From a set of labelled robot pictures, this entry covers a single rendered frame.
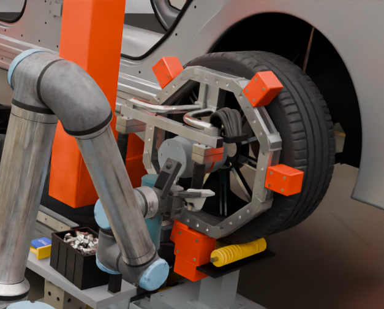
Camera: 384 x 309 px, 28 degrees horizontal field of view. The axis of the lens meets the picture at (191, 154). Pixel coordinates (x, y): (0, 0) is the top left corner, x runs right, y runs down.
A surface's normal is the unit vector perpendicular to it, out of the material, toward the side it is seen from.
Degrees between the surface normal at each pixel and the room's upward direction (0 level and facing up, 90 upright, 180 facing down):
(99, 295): 0
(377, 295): 0
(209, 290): 90
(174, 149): 90
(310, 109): 53
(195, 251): 90
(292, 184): 90
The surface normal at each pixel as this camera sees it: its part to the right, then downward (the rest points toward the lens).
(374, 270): 0.12, -0.95
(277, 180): -0.67, 0.13
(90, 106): 0.45, -0.03
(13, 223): 0.26, 0.26
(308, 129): 0.71, -0.17
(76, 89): 0.26, -0.27
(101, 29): 0.73, 0.28
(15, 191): 0.03, 0.22
